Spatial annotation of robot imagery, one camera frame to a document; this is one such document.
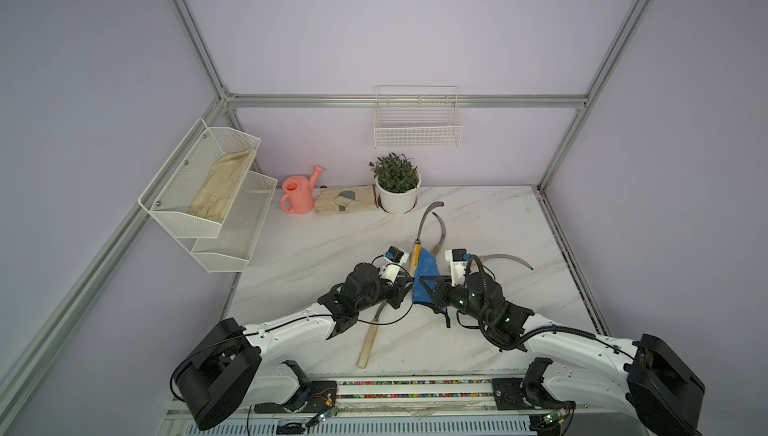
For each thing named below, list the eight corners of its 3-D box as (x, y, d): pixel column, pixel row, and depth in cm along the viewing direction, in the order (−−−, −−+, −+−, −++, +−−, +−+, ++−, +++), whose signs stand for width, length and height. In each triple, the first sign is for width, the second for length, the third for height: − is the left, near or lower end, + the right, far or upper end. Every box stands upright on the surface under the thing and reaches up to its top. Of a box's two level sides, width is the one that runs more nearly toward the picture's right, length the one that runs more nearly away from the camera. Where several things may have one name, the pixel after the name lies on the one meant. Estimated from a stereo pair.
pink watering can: (287, 218, 114) (277, 196, 104) (296, 188, 124) (288, 166, 115) (316, 219, 114) (309, 197, 104) (322, 188, 124) (317, 166, 115)
